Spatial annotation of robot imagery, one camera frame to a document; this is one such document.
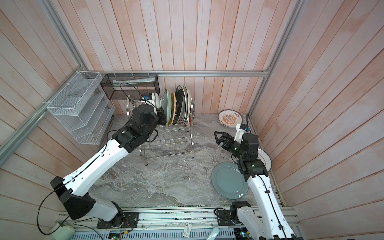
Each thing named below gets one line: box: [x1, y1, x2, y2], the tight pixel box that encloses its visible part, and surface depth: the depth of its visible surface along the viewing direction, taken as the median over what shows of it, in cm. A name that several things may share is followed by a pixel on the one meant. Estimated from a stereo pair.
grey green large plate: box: [211, 161, 249, 200], surface depth 89 cm
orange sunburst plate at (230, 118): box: [218, 109, 243, 128], surface depth 121 cm
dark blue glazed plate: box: [173, 85, 184, 125], surface depth 71 cm
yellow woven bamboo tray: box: [168, 92, 176, 126], surface depth 71 cm
